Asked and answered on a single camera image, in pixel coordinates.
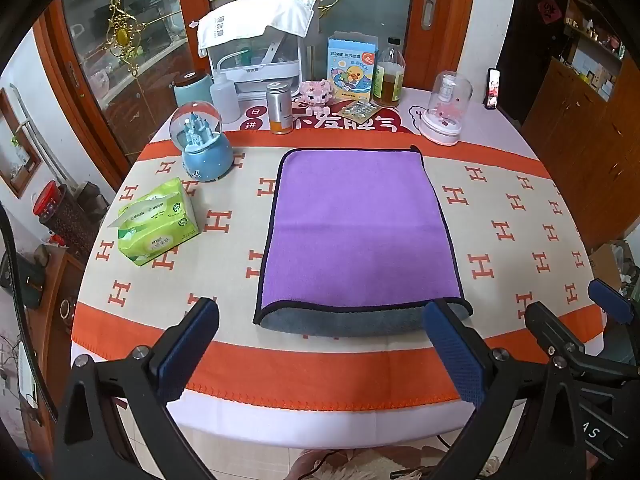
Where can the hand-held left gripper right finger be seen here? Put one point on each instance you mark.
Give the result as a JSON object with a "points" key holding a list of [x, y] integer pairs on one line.
{"points": [[452, 355]]}

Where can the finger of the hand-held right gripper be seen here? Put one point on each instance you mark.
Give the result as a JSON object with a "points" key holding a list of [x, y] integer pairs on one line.
{"points": [[611, 302], [555, 330]]}

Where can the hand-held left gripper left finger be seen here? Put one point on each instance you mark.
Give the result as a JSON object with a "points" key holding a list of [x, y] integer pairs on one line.
{"points": [[187, 352]]}

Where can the purple and grey towel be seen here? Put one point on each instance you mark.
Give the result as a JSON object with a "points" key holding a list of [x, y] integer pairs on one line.
{"points": [[350, 220]]}

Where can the cardboard box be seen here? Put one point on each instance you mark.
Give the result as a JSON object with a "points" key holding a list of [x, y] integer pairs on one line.
{"points": [[607, 262]]}

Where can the green tissue pack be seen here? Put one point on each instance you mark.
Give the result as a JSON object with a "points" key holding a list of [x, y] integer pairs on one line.
{"points": [[160, 230]]}

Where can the orange patterned table blanket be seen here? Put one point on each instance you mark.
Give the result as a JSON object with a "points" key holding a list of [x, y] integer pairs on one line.
{"points": [[500, 210]]}

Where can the wooden side table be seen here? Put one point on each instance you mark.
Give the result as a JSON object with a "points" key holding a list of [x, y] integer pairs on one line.
{"points": [[55, 320]]}

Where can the brown wicker basket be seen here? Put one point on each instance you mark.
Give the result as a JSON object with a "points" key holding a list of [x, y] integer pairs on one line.
{"points": [[75, 220]]}

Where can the dark bag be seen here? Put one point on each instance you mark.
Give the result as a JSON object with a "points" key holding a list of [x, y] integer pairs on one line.
{"points": [[22, 280]]}

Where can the wooden cabinet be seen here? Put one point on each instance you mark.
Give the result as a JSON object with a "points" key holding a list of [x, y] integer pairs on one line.
{"points": [[575, 125]]}

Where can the blue castle snow globe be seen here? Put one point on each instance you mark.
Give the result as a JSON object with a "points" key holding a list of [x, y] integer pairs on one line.
{"points": [[205, 155]]}

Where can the red container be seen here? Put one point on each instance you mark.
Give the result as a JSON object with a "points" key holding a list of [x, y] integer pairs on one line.
{"points": [[46, 200]]}

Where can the pink glass dome ornament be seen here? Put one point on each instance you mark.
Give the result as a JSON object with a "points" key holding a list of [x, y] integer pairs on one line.
{"points": [[445, 120]]}

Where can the phone on stand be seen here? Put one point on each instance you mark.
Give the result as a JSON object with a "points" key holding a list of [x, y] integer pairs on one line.
{"points": [[493, 90]]}

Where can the white squeeze bottle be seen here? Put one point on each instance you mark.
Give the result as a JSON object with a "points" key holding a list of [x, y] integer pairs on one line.
{"points": [[225, 102]]}

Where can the wooden framed mirror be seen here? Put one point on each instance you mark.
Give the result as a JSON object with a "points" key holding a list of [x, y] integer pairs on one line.
{"points": [[20, 160]]}

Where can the silver can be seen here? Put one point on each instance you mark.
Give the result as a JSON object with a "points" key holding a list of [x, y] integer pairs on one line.
{"points": [[279, 110]]}

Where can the teal insulated cup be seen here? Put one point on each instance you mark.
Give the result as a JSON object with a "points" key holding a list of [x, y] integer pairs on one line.
{"points": [[192, 91]]}

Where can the pill blister pack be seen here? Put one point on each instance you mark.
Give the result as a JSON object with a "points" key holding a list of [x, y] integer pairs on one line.
{"points": [[357, 110]]}

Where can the glass bottle with yellow liquid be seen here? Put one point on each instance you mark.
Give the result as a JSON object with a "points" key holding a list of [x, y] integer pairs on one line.
{"points": [[389, 85]]}

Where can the pink block toy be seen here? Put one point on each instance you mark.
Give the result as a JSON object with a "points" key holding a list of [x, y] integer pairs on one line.
{"points": [[316, 92]]}

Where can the white countertop appliance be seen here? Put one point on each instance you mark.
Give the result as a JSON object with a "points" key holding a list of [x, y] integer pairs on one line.
{"points": [[260, 67]]}

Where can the blue duck print box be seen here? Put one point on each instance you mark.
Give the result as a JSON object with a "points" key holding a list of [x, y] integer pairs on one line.
{"points": [[350, 72]]}

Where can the wooden glass door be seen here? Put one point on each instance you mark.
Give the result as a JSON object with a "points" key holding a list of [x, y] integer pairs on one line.
{"points": [[350, 5], [100, 60]]}

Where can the white cloth bag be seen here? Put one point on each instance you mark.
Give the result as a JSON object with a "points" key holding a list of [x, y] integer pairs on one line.
{"points": [[250, 17]]}

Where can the red wall decoration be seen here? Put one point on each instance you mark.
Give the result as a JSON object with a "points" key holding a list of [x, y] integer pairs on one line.
{"points": [[548, 11]]}

